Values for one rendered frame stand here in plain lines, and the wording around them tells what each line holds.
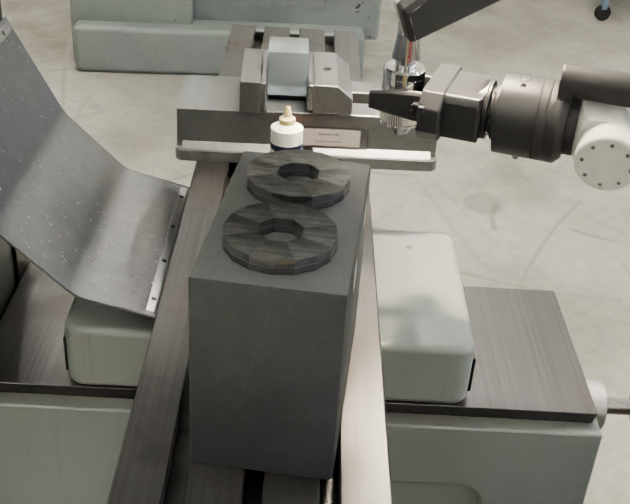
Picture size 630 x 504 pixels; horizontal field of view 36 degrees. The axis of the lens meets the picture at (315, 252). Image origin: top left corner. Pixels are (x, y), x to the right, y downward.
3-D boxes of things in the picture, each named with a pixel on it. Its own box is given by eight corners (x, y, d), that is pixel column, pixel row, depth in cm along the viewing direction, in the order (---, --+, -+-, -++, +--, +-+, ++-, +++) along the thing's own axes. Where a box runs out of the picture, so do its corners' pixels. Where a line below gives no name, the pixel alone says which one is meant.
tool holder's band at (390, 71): (388, 64, 109) (389, 55, 109) (429, 70, 108) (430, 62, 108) (378, 78, 106) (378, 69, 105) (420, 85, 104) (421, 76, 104)
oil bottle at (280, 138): (300, 179, 126) (305, 100, 120) (299, 194, 122) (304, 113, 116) (269, 177, 126) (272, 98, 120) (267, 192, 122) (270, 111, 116)
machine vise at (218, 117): (424, 125, 142) (433, 54, 137) (436, 172, 130) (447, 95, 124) (185, 114, 141) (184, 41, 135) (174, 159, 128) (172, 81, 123)
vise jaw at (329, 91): (347, 79, 137) (350, 53, 135) (351, 115, 127) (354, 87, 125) (305, 77, 137) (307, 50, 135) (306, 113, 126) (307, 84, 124)
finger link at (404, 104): (371, 83, 106) (426, 92, 105) (369, 110, 108) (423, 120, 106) (367, 88, 105) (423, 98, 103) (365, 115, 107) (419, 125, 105)
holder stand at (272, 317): (356, 327, 99) (373, 149, 88) (332, 482, 80) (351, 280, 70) (239, 313, 100) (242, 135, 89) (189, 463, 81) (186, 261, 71)
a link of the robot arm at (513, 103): (447, 41, 110) (553, 59, 107) (437, 120, 115) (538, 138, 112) (420, 79, 100) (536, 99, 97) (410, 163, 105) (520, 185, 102)
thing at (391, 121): (384, 109, 112) (388, 64, 109) (424, 116, 111) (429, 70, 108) (374, 124, 108) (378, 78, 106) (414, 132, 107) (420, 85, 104)
